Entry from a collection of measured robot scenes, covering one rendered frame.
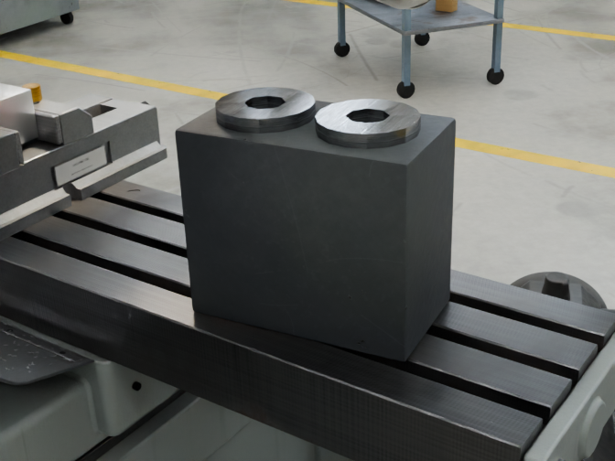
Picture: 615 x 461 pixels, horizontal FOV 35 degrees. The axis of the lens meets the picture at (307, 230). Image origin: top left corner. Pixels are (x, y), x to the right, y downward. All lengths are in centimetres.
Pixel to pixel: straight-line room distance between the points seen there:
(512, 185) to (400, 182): 276
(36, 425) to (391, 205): 45
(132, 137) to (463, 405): 64
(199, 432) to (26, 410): 27
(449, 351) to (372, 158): 20
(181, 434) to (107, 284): 27
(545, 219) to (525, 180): 33
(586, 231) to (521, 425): 245
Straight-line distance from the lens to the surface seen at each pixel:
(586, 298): 160
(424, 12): 466
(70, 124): 119
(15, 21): 578
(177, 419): 118
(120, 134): 126
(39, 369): 100
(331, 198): 80
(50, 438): 105
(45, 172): 118
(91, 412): 108
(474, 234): 314
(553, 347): 89
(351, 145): 79
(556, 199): 343
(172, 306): 95
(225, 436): 128
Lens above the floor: 139
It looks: 26 degrees down
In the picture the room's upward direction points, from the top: 2 degrees counter-clockwise
